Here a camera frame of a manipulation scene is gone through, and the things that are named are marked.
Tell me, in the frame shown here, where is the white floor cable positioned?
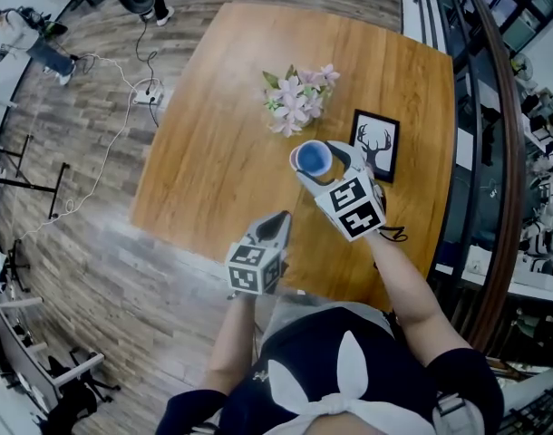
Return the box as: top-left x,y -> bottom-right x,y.
17,53 -> 140,240

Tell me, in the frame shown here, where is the black office chair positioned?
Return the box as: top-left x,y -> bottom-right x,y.
44,345 -> 122,435

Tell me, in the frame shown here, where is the brown wooden handrail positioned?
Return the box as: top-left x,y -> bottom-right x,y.
457,0 -> 528,353

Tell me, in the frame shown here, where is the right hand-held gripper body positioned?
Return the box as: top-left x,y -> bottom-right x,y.
313,168 -> 387,243

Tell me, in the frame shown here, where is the person's left forearm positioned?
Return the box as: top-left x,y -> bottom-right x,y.
199,292 -> 260,396

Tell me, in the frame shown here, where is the person's dark printed shirt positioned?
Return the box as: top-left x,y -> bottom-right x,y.
155,305 -> 505,435

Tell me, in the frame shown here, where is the pink artificial flower bouquet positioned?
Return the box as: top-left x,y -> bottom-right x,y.
261,63 -> 342,139

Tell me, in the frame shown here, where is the black floor cable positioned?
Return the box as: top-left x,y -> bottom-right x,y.
134,14 -> 161,129

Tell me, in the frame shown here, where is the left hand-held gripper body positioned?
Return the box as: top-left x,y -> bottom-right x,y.
226,238 -> 288,295

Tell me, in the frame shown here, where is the black metal stand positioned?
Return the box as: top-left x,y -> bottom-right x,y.
0,133 -> 72,220

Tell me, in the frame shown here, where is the black framed deer picture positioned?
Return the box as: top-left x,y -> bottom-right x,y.
348,109 -> 401,184

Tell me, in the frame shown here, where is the blue cup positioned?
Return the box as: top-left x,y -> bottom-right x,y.
296,140 -> 334,177

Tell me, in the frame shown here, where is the person's right forearm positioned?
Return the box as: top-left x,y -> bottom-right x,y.
364,230 -> 473,372

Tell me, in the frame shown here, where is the white power strip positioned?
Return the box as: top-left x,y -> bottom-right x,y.
132,78 -> 165,106

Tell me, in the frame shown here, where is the gray desk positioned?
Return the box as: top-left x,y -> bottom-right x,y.
0,295 -> 106,414

